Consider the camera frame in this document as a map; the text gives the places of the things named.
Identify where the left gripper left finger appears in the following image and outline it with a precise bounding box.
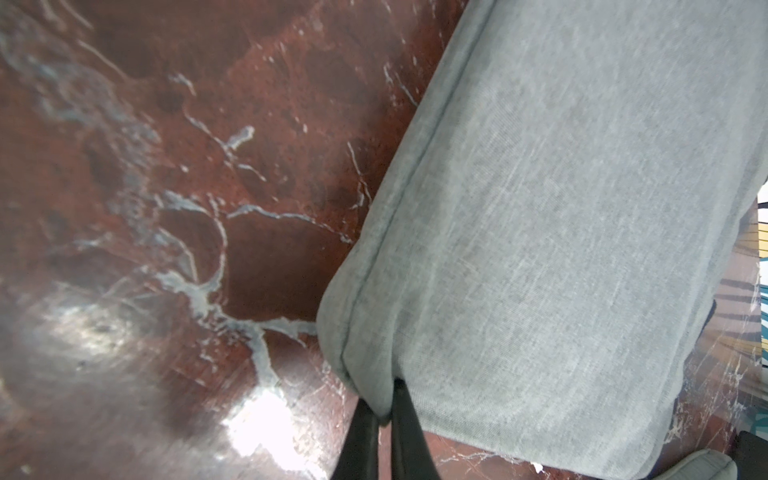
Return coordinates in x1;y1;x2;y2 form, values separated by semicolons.
331;399;379;480

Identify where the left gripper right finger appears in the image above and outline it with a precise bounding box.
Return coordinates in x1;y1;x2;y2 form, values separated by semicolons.
391;379;440;480

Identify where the grey laptop bag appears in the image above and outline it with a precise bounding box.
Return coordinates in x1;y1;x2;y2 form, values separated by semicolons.
654;449;738;480
317;1;767;479

